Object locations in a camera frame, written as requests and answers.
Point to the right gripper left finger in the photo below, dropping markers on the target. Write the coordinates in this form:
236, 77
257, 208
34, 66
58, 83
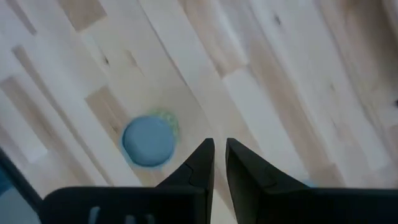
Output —
140, 205

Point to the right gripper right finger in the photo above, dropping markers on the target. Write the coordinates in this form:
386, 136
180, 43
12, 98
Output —
295, 205

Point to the green polka dot peas can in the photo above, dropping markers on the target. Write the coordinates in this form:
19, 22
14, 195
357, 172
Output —
148, 141

